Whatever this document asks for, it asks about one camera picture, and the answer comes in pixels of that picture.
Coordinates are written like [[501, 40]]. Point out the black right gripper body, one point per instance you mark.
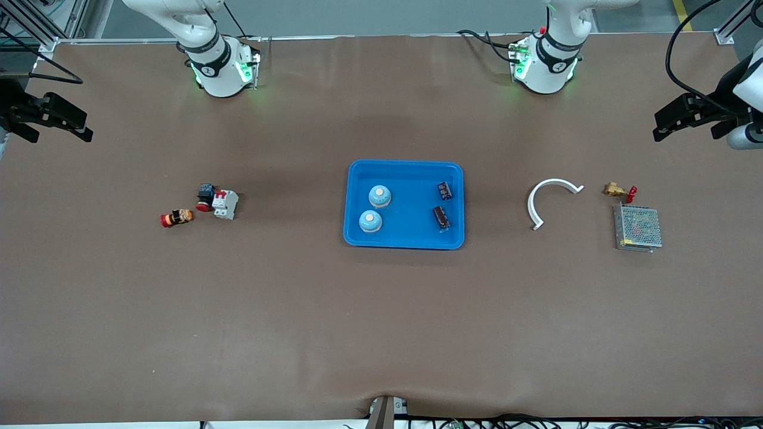
[[13, 101]]

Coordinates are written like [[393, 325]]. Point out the small dark capacitor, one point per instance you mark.
[[444, 190]]

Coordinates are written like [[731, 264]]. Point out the dark brown terminal block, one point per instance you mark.
[[441, 217]]

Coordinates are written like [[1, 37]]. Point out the blue dome call bell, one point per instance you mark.
[[380, 196], [370, 221]]

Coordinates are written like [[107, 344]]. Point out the yellow floor tape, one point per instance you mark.
[[684, 16]]

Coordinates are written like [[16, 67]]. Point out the metal mesh power supply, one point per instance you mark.
[[638, 226]]

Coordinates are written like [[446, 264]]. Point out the red orange emergency stop button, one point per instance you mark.
[[177, 218]]

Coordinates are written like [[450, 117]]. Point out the white curved plastic clip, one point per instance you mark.
[[530, 205]]

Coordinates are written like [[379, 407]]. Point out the blue plastic tray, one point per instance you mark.
[[411, 205]]

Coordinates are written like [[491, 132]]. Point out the brown table mat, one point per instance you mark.
[[381, 310]]

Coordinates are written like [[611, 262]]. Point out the aluminium frame profile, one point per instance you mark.
[[46, 44], [724, 37]]

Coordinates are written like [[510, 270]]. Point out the black red push button switch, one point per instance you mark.
[[206, 193]]

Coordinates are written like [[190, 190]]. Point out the white circuit breaker red switch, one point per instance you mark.
[[226, 205]]

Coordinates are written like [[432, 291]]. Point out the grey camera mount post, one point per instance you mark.
[[381, 414]]

